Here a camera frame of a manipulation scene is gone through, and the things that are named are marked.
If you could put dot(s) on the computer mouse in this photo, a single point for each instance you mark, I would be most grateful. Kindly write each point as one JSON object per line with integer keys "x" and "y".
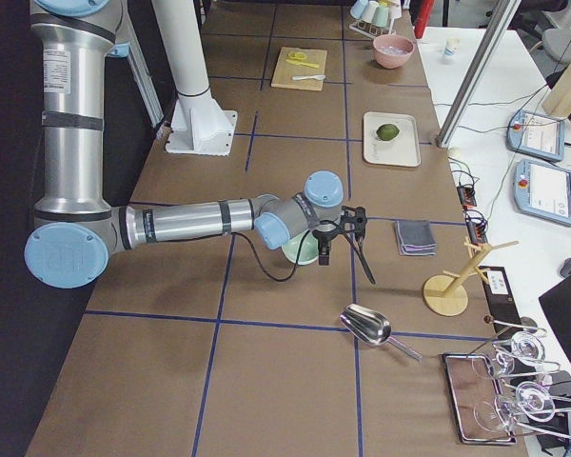
{"x": 565, "y": 268}

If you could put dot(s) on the black usb hub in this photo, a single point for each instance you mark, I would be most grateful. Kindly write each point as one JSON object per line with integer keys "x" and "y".
{"x": 477, "y": 226}
{"x": 466, "y": 195}

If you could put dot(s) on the green avocado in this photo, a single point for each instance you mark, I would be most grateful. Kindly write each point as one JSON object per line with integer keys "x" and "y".
{"x": 387, "y": 132}

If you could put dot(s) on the lower lemon slice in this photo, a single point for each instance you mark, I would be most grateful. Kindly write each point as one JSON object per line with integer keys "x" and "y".
{"x": 295, "y": 59}

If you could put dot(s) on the wooden mug tree stand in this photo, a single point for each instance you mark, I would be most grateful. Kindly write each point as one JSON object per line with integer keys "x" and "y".
{"x": 445, "y": 294}

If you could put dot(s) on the small white cup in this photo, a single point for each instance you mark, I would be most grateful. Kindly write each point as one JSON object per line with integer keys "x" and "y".
{"x": 450, "y": 48}

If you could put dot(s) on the red bottle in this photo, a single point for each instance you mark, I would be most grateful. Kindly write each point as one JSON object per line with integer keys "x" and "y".
{"x": 424, "y": 12}

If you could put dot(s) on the pink bowl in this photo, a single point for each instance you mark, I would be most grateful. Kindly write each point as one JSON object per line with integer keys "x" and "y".
{"x": 392, "y": 62}

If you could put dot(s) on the upper lemon slice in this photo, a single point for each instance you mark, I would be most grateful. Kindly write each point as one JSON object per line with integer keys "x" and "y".
{"x": 299, "y": 55}

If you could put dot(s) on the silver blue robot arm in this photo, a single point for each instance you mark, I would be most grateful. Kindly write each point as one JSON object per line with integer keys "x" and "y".
{"x": 75, "y": 229}

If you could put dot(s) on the aluminium frame post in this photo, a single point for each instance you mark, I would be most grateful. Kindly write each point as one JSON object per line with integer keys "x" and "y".
{"x": 501, "y": 17}

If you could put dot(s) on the clear ice cubes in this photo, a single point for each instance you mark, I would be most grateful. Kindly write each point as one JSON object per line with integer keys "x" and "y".
{"x": 392, "y": 50}

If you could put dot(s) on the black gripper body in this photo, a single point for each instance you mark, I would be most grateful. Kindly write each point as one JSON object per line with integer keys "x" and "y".
{"x": 324, "y": 236}

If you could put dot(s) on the lower black usb hub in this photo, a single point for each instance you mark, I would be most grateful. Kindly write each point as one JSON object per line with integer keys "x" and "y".
{"x": 477, "y": 226}

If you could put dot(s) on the lemon slice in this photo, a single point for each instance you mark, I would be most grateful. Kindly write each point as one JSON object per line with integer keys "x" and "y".
{"x": 295, "y": 59}
{"x": 299, "y": 55}

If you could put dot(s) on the lower wine glass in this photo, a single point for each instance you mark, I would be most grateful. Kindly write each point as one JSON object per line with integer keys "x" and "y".
{"x": 530, "y": 402}

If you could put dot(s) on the metal ice scoop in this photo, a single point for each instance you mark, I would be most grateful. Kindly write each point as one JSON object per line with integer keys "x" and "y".
{"x": 372, "y": 328}

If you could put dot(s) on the white plastic spoon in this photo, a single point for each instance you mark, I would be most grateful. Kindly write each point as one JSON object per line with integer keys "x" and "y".
{"x": 315, "y": 77}

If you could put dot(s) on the grey folded cloth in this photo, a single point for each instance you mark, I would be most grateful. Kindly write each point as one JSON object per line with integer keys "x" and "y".
{"x": 415, "y": 238}

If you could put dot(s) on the white rabbit tray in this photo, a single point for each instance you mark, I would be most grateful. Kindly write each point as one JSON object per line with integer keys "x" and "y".
{"x": 403, "y": 151}

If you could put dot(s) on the lower teach pendant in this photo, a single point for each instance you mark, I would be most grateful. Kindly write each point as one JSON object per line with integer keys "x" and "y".
{"x": 543, "y": 190}

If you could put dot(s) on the wine glass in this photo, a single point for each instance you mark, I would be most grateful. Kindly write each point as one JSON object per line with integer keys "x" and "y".
{"x": 523, "y": 347}
{"x": 530, "y": 402}

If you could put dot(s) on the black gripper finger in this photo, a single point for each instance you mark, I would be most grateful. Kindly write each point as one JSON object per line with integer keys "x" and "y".
{"x": 323, "y": 253}

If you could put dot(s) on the light blue cup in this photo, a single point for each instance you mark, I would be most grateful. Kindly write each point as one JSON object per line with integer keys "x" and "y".
{"x": 358, "y": 8}

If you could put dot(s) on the metal glass rack tray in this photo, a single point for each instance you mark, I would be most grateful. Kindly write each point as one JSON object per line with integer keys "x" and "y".
{"x": 471, "y": 387}

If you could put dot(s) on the upper teach pendant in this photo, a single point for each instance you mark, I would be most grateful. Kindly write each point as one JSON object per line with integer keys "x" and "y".
{"x": 537, "y": 135}

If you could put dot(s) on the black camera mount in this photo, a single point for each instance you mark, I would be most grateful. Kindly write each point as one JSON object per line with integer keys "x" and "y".
{"x": 353, "y": 220}

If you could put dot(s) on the light green bowl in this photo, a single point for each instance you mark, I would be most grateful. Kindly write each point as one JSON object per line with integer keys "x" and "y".
{"x": 303, "y": 249}

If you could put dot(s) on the bamboo cutting board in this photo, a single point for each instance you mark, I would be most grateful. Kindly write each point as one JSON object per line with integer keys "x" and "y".
{"x": 283, "y": 71}

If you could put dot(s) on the upper black usb hub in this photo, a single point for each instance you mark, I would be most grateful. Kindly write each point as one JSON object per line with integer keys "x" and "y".
{"x": 466, "y": 195}

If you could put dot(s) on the upper wine glass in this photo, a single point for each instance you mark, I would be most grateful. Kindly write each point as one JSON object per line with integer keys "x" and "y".
{"x": 523, "y": 347}

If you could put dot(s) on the teach pendant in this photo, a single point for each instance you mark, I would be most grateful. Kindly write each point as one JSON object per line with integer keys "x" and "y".
{"x": 537, "y": 135}
{"x": 543, "y": 190}

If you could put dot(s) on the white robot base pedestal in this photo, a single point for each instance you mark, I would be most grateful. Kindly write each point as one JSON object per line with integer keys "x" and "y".
{"x": 198, "y": 125}

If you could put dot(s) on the black sign holder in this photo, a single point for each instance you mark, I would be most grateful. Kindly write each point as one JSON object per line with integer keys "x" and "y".
{"x": 499, "y": 296}

